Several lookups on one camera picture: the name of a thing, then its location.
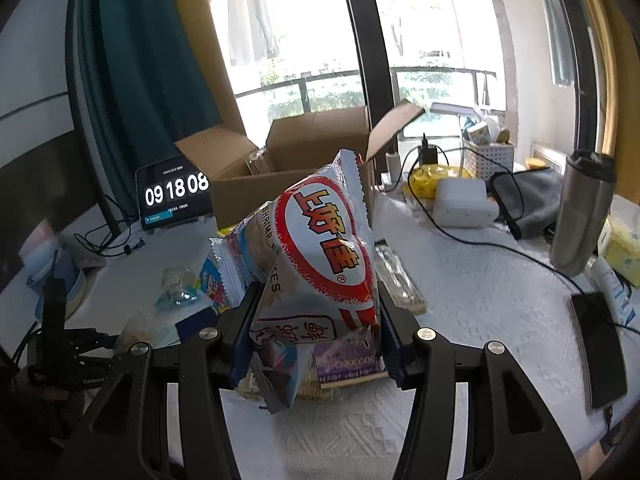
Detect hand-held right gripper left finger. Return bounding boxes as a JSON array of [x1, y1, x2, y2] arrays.
[[57, 282, 266, 480]]

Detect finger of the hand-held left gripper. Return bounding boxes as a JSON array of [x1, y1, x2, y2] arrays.
[[69, 328, 120, 363]]

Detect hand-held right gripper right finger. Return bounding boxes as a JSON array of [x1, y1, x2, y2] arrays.
[[375, 280, 583, 480]]

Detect purple snack packet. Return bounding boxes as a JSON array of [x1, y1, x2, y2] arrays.
[[312, 329, 389, 387]]

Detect blue snack packet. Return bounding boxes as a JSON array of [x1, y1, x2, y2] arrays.
[[199, 254, 237, 312]]

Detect white red snack bag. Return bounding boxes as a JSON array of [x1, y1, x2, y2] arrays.
[[249, 149, 385, 414]]

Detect brown cardboard box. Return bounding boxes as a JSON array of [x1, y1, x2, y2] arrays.
[[175, 100, 426, 232]]

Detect blue white round container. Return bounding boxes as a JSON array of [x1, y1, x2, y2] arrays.
[[25, 249, 87, 313]]

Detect clear biscuit pack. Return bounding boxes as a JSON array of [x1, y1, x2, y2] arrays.
[[374, 239, 429, 317]]

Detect clear plastic packet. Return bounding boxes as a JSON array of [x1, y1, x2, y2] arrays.
[[154, 266, 202, 312]]

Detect white power adapter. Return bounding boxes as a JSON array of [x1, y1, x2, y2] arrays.
[[433, 177, 499, 229]]

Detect black tablet clock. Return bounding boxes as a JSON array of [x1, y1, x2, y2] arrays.
[[135, 160, 211, 233]]

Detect black charger plug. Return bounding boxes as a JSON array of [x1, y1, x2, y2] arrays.
[[417, 132, 439, 166]]

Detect grey cloth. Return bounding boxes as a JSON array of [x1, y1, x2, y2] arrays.
[[487, 166, 567, 241]]

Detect white plastic basket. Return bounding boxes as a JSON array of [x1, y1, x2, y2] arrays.
[[462, 139, 516, 179]]

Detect black smartphone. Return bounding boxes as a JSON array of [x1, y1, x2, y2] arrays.
[[569, 291, 629, 412]]

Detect white tube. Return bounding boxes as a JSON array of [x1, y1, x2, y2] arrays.
[[590, 257, 640, 332]]

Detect steel thermos flask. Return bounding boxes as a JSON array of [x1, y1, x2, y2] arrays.
[[549, 149, 619, 277]]

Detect computer monitor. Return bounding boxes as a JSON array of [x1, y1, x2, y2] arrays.
[[0, 0, 123, 292]]

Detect desk lamp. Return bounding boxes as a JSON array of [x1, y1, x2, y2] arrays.
[[429, 102, 482, 122]]

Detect yellow tissue pack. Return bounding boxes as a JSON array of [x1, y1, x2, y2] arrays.
[[602, 216, 640, 287]]

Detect teal curtain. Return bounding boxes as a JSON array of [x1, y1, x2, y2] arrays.
[[77, 0, 224, 221]]

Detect hanging white cloth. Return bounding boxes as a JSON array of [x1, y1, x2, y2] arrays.
[[224, 0, 282, 67]]

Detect yellow curtain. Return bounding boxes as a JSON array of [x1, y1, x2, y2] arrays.
[[564, 0, 640, 202]]

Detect thin black cable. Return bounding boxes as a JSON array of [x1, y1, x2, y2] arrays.
[[74, 195, 147, 257]]

